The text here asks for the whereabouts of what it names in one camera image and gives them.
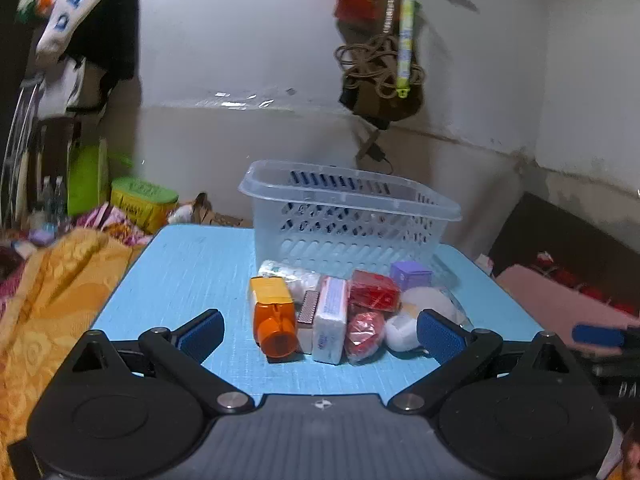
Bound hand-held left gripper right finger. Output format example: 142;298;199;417
387;309;569;415

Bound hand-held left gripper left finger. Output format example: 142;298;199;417
74;309;256;415

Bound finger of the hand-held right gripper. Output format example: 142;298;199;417
572;324;640;349

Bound white round object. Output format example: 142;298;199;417
399;284;472;332

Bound white ball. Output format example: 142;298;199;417
384;314;424;351

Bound small purple box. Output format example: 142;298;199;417
389;260;434;291

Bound orange pill bottle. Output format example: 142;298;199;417
249;276;302;364

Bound red ball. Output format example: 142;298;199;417
344;309;386;366

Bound red box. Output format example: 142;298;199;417
348;269;401;314

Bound white gauze roll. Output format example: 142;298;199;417
258;259;322;304

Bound small grey matchbox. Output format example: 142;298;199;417
295;290;321;327

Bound white pink soap box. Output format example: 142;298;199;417
312;275;348;364

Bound clear plastic basket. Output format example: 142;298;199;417
238;159;463;282

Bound red floral cloth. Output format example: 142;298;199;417
530;250;640;319

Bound dark headboard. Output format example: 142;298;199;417
487;192;640;311

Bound pink floral blanket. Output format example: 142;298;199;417
74;202;152;247

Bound yellow green tin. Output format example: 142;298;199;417
109;177;180;234

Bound orange patterned blanket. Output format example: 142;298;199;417
0;227;152;461

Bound green bag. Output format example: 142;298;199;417
67;139;110;217

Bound black charger plug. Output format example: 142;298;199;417
355;129;396;166

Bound clear water bottle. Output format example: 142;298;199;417
39;175;69;232

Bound white metal rack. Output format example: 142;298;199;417
0;74;47;223

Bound yellow green tube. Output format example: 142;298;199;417
396;0;419;99

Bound white sash with blue letters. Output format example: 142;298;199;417
35;0;132;64

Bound hanging brown bag with rope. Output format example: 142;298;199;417
333;34;427;102

